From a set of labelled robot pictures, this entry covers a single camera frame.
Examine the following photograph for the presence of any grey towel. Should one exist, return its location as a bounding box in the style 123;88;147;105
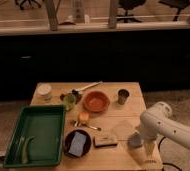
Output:
128;132;142;148

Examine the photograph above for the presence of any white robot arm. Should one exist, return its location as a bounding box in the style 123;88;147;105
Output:
138;101;190;156

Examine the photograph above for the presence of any red bowl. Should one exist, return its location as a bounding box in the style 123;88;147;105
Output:
83;91;110;113

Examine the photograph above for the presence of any black board eraser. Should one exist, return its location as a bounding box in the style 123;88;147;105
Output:
94;135;118;148

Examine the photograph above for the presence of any dark metal cup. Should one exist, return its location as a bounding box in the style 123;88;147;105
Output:
117;89;130;105

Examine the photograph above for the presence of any orange small block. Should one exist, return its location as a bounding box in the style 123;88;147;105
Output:
78;112;89;124

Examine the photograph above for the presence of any blue sponge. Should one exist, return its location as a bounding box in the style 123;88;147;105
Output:
69;132;86;157

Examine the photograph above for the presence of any metal fork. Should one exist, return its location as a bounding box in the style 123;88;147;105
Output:
70;120;102;131

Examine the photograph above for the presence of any black round plate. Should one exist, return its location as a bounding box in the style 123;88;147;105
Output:
64;129;92;158

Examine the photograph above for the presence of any green cup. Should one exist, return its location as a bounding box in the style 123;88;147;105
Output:
63;93;76;111

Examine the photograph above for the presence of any green plastic tray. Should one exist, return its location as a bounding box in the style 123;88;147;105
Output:
3;105;65;168

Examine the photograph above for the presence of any green vegetable in tray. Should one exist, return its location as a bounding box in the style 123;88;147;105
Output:
21;136;35;164

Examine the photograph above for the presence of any black office chair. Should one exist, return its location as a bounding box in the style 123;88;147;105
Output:
117;0;146;23

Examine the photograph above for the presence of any black cable on floor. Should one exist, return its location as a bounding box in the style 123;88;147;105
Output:
157;135;183;171

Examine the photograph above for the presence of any white handled brush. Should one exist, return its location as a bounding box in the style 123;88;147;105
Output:
71;81;102;94

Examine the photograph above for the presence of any wooden post right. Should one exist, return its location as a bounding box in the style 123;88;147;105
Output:
108;0;119;29

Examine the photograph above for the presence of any wooden post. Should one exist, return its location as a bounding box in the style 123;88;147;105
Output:
108;0;119;29
44;0;58;31

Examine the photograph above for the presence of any wooden post left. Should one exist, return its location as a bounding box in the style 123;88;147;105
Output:
44;0;58;31

